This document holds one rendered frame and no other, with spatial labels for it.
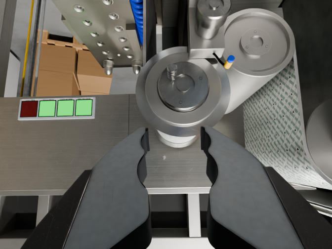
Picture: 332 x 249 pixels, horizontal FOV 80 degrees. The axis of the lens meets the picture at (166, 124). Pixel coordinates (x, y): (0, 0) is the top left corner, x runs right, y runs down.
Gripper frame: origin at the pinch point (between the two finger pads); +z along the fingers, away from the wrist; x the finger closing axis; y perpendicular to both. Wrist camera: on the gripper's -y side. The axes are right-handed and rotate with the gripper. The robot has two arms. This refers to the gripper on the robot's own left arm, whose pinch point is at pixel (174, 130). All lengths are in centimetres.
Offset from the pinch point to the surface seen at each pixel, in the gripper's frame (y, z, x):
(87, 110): 20, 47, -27
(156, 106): 5.6, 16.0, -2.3
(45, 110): 20, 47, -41
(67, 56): 32, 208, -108
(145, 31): -3.9, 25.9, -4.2
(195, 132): 9.1, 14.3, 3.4
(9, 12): -9, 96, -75
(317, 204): 24.6, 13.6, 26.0
